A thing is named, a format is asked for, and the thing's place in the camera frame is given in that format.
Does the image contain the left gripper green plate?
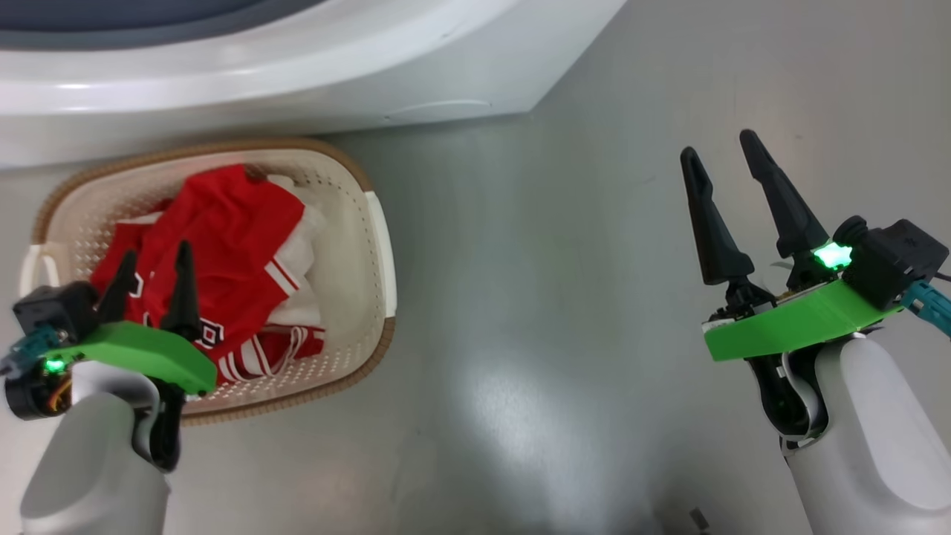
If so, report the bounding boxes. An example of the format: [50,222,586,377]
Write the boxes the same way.
[4,239,218,421]

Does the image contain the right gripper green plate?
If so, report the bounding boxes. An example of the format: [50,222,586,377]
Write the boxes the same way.
[680,129,904,363]

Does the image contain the red jersey black lettering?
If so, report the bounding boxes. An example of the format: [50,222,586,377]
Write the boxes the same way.
[89,165,307,350]

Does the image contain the red white striped shorts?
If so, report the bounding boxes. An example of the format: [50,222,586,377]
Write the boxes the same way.
[212,175,328,385]

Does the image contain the white front-load washing machine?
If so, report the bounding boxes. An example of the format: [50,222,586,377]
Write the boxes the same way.
[0,0,629,170]

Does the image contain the cream laundry basket brown rim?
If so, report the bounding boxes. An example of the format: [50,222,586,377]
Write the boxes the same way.
[19,137,397,427]

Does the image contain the left camera cable teal connector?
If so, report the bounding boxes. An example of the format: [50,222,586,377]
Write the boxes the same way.
[0,325,71,372]

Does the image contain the camera cable teal connector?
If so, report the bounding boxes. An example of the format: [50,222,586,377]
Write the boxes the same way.
[0,325,71,372]
[899,271,951,339]

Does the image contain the right camera cable teal connector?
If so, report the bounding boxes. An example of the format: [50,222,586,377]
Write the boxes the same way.
[899,271,951,339]

